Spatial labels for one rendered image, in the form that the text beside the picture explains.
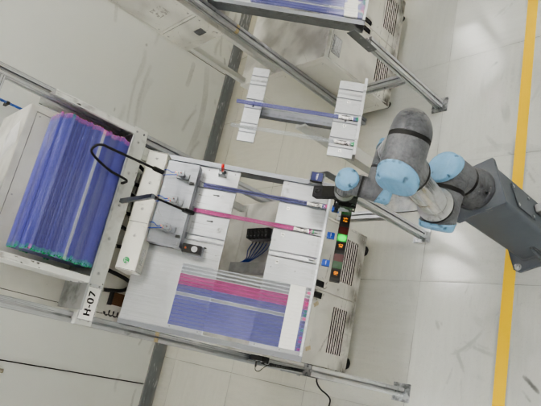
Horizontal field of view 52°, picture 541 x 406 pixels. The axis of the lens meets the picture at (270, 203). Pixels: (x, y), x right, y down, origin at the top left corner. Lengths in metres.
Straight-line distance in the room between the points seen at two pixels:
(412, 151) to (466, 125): 1.46
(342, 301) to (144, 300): 1.01
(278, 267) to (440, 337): 0.86
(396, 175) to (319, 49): 1.52
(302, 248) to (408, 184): 0.79
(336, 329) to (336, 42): 1.42
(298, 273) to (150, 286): 0.57
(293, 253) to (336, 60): 1.13
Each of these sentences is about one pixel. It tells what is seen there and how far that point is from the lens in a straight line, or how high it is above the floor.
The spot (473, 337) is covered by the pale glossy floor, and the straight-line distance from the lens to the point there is 2.56.
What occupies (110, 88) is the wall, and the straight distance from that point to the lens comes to 3.97.
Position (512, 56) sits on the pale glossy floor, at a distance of 3.02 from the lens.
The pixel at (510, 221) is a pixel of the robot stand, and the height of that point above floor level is 0.38.
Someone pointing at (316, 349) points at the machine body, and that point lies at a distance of 2.64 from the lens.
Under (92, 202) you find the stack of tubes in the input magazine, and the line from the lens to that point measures 2.10.
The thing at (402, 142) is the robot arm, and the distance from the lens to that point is 1.49.
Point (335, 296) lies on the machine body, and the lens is 2.71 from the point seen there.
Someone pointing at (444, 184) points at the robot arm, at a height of 0.76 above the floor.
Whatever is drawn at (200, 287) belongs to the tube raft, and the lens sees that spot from 2.16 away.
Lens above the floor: 2.25
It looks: 39 degrees down
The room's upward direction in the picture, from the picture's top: 64 degrees counter-clockwise
